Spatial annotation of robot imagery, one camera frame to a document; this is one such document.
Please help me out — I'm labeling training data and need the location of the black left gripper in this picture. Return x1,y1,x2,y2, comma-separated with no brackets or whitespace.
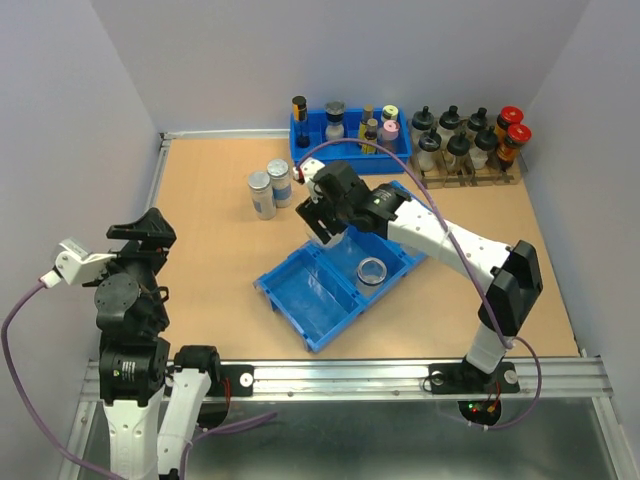
85,204,178,325

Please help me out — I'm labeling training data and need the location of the foil lid jar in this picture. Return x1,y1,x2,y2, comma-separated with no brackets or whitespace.
267,158,292,208
248,171,277,220

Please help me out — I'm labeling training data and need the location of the round glass jar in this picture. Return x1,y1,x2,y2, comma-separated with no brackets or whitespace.
356,257,387,297
306,227,347,250

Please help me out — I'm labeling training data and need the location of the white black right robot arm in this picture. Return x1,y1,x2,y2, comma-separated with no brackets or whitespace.
294,158,543,390

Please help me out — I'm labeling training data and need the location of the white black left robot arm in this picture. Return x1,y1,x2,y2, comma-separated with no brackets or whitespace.
90,208,230,479

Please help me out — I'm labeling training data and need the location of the blue three-compartment bin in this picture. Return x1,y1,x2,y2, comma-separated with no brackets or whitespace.
252,180,429,354

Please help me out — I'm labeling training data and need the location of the pink lid small jar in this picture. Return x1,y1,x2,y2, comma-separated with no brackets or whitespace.
378,120,400,152

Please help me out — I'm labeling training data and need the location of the black cap salt grinder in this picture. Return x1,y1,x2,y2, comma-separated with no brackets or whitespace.
325,101,346,141

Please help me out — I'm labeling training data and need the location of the blue rectangular divided tray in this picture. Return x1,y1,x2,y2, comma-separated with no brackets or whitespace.
289,108,412,175

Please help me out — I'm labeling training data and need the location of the gold black spray bottle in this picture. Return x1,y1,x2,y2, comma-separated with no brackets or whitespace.
292,95,310,148

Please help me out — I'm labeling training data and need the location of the yellow label sauce bottle rear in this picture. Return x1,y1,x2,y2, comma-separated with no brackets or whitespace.
358,104,374,139

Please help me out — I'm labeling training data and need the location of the yellow lid small jar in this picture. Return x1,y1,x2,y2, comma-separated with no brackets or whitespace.
381,104,399,123

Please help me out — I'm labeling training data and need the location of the black cap shaker front left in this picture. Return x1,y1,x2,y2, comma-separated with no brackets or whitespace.
416,128,442,172

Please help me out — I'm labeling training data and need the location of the black cap shaker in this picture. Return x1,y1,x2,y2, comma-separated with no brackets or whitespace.
438,105,461,136
416,128,442,172
410,105,434,142
469,127,498,170
444,131,470,173
466,107,487,136

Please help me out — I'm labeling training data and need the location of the black cap shaker rear left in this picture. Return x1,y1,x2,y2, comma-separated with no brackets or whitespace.
410,105,434,142

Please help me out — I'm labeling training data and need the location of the black cap shaker front middle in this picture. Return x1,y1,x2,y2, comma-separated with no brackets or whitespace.
444,131,470,173

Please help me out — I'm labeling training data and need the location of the black cap shaker rear middle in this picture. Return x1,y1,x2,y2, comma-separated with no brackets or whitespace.
438,105,461,136

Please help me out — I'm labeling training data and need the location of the black cap shaker front right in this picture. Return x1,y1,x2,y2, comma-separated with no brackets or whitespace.
469,127,498,170

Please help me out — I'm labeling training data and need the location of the clear acrylic bottle rack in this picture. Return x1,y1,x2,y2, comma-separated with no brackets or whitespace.
408,120,528,190

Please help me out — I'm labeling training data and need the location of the black cap shaker rear right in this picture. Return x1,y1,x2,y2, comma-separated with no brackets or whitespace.
466,107,487,136

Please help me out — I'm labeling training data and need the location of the red lid jar front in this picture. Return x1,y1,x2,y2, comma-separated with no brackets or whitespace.
496,124,532,171

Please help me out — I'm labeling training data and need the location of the red lid jar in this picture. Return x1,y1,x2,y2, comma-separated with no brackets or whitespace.
494,105,524,143
496,124,532,171

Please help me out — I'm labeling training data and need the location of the red lid jar rear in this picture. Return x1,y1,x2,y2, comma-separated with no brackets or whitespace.
494,105,524,143

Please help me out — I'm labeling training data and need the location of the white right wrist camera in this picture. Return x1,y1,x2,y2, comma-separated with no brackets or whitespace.
293,157,325,203

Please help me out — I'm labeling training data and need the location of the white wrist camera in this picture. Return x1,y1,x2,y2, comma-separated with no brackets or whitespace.
293,157,325,203
39,237,117,289

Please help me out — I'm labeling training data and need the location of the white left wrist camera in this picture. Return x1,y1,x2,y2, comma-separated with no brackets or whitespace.
39,237,117,289

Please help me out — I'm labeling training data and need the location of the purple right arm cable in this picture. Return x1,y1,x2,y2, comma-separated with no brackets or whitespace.
294,138,543,432

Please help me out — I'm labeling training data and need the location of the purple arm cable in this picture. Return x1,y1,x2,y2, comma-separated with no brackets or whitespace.
1,279,279,480
294,138,543,432

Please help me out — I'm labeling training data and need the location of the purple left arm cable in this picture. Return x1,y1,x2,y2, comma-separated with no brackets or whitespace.
1,279,279,480

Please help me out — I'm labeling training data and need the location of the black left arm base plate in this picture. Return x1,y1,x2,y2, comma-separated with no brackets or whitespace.
206,363,255,398

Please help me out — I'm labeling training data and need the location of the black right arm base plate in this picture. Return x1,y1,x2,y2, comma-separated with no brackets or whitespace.
427,360,520,395

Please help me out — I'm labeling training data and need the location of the aluminium front rail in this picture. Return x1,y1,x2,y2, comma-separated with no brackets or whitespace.
79,355,614,402

